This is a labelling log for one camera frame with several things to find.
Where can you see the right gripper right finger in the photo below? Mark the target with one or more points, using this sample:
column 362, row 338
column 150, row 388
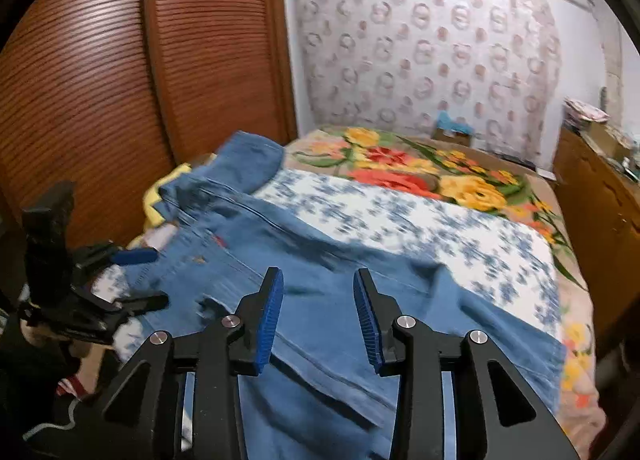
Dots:
column 497, row 415

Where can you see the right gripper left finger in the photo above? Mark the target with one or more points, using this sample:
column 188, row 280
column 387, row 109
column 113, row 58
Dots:
column 139, row 415

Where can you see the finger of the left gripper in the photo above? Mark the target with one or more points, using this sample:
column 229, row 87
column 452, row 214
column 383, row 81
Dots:
column 137, row 256
column 139, row 305

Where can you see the blue denim jeans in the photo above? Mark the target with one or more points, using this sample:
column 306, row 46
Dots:
column 319, row 398

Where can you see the yellow plush toy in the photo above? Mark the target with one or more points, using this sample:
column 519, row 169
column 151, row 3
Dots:
column 153, row 219

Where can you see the blue white floral quilt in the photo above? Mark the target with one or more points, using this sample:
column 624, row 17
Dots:
column 452, row 268

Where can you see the wooden louvered wardrobe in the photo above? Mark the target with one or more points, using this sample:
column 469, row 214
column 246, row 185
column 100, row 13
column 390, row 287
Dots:
column 113, row 94

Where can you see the floral fleece blanket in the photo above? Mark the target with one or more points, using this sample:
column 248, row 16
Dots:
column 450, row 179

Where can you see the wooden sideboard cabinet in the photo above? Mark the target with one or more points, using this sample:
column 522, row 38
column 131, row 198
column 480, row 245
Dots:
column 601, row 214

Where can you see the cardboard box with blue bag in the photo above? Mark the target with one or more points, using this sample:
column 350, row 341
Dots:
column 449, row 130

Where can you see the cardboard box on cabinet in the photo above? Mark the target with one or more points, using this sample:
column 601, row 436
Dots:
column 610, row 141

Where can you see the stack of papers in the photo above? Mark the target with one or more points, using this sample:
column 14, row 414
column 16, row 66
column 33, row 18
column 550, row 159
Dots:
column 579, row 115

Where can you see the circle patterned sheer curtain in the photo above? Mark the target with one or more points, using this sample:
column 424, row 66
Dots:
column 491, row 66

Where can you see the beige side curtain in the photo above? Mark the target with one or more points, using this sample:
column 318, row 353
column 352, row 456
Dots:
column 611, row 40

